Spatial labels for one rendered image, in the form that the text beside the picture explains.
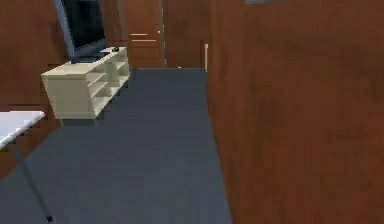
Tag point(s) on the cream television stand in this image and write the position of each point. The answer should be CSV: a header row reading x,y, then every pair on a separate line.
x,y
75,88

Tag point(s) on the brown wooden room door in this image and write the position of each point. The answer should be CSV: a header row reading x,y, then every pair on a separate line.
x,y
144,33

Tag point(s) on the small black remote control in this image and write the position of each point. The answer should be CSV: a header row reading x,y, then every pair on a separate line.
x,y
115,49

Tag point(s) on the grey flat television set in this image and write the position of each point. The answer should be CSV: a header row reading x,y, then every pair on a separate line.
x,y
85,25

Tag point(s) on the white table with grey legs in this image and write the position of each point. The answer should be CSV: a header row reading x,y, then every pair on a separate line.
x,y
15,125

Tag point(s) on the grey framed wall picture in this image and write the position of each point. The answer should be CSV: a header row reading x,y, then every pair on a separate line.
x,y
265,1

